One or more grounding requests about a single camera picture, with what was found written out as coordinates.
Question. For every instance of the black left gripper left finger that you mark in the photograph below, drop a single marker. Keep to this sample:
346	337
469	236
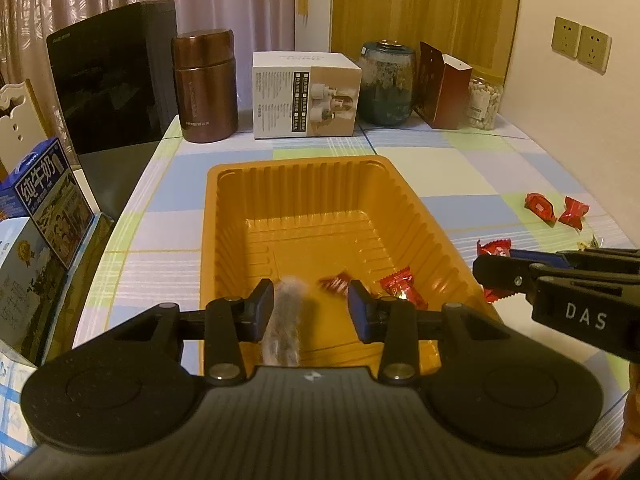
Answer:
224	324

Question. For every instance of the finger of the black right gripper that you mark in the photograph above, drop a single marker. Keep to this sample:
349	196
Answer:
512	274
607	260

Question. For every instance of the brown metal thermos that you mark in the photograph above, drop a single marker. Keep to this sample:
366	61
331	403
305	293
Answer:
205	83

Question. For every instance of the white product box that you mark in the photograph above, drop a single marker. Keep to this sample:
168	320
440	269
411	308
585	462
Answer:
304	94

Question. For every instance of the orange plastic tray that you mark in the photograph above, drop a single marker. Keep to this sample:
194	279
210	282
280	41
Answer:
317	217

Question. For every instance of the white chair back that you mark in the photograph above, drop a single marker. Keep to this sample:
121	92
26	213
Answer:
21	125

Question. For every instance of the dark green glass jar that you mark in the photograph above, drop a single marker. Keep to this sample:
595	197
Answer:
387	82

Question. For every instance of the blue milk carton box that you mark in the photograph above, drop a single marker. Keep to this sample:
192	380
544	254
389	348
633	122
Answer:
43	187

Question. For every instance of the person's right hand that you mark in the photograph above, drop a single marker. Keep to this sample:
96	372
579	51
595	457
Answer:
622	462

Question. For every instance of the grey black snack packet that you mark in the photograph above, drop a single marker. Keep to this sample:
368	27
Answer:
280	343

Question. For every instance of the dark red patterned candy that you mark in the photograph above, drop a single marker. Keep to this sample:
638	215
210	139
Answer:
337	284

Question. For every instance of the dark red paper box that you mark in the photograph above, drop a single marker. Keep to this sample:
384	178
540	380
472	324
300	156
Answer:
442	88

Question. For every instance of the light blue carton box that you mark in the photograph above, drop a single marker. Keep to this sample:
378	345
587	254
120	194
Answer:
41	300

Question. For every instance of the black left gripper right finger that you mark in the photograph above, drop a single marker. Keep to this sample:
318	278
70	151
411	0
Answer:
399	325

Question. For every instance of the double wall outlet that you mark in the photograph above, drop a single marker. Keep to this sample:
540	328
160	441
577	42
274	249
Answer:
586	45

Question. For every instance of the clear jar yellow lid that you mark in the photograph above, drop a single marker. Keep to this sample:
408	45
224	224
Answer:
485	94

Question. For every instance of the black monitor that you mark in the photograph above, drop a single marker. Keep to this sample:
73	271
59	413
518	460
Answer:
113	77

